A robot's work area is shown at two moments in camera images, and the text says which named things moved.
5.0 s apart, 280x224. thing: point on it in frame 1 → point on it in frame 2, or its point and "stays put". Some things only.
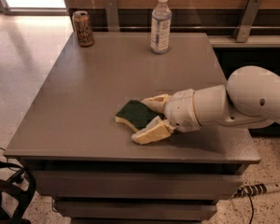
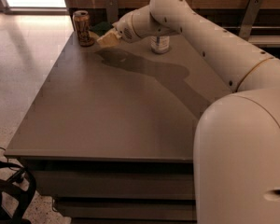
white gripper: x=181 y=110 → x=123 y=27
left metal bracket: x=112 y=16 stays put
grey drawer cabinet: x=90 y=165 stays put
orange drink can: x=83 y=29 stays put
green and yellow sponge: x=136 y=114 → x=100 y=28
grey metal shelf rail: x=222 y=41 stays put
